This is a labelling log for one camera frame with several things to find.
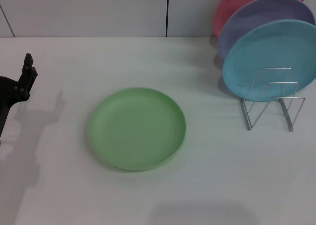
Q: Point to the blue plastic plate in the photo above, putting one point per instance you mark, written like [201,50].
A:
[266,52]

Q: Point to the purple plastic plate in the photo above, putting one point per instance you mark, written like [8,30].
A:
[259,15]

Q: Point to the green plastic plate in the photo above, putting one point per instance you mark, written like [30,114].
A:
[137,128]

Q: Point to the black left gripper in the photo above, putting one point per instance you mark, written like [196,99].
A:
[7,94]

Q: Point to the pink plastic plate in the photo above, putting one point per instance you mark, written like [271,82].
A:
[230,8]

